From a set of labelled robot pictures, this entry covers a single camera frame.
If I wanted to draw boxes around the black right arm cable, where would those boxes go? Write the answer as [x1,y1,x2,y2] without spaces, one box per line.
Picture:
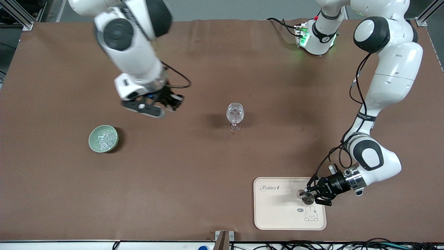
[161,62,192,89]

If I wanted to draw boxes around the grey base connector bracket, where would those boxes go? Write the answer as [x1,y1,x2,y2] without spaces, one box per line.
[294,23,310,48]

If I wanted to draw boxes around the green ceramic bowl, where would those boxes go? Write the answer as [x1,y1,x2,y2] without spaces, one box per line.
[88,125,119,153]

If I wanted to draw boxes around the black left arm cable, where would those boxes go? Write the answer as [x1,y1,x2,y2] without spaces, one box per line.
[314,52,372,184]

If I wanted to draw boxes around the black cable bundle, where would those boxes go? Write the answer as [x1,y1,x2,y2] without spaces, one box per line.
[229,238,444,250]

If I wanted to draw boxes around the clear crystal wine glass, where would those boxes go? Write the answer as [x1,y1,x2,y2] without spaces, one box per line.
[226,103,245,133]

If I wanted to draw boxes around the black base cable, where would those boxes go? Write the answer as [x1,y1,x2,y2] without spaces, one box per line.
[266,17,299,37]

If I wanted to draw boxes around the white table edge rail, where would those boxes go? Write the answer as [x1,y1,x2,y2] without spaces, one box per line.
[0,240,444,250]

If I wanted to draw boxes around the brown table cover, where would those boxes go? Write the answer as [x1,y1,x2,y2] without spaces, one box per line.
[0,19,444,242]

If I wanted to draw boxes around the pile of clear ice cubes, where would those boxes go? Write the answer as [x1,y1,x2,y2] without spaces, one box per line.
[96,130,117,150]

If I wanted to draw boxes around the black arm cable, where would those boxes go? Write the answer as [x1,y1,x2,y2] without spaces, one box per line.
[161,62,192,89]
[314,52,372,184]

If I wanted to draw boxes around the metal double jigger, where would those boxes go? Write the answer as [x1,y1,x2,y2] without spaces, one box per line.
[297,189,315,205]

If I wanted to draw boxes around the aluminium frame profile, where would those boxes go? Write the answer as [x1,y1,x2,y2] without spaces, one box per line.
[0,0,47,31]
[416,0,444,27]

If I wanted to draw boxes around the cream rabbit print tray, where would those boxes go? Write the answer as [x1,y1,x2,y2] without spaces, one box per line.
[254,177,327,231]

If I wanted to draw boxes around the grey metal bracket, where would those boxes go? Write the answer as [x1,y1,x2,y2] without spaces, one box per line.
[214,230,234,250]

